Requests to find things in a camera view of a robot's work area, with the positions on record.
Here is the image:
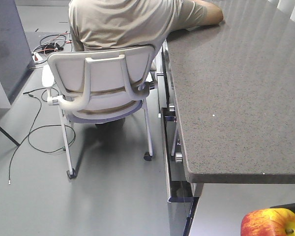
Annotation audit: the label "black floor cable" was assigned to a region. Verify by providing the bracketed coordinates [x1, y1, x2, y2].
[7, 87, 77, 185]

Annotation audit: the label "white vertical blinds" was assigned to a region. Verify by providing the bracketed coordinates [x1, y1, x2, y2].
[268, 0, 295, 22]

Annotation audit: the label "red yellow apple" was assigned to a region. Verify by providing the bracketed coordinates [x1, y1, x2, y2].
[240, 208, 295, 236]

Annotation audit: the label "white power strip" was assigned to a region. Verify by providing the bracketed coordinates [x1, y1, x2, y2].
[32, 52, 47, 65]

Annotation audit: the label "grey cabinet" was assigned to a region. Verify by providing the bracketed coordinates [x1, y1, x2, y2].
[0, 0, 34, 109]

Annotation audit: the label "person in beige shirt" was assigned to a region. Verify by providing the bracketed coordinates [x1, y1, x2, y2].
[68, 0, 224, 53]

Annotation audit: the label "white office chair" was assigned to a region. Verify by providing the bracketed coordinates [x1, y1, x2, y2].
[41, 44, 160, 179]

